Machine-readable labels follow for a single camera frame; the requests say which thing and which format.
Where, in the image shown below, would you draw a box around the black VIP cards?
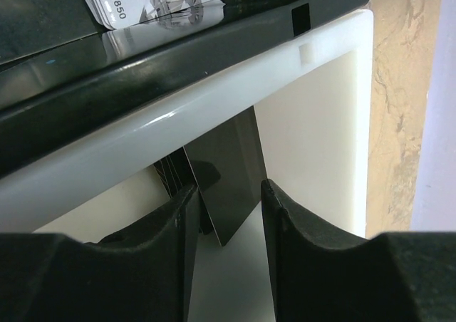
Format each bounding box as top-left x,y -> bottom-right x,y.
153,147 -> 193,197

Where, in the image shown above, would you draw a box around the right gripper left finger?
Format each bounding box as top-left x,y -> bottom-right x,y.
1,186 -> 199,321

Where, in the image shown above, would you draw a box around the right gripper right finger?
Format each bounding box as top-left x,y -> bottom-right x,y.
261,180 -> 455,321

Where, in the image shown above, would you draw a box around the black VIP card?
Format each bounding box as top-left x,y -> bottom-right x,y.
184,107 -> 266,246

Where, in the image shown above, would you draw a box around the black white card sorting tray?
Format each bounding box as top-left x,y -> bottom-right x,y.
1,0 -> 373,321

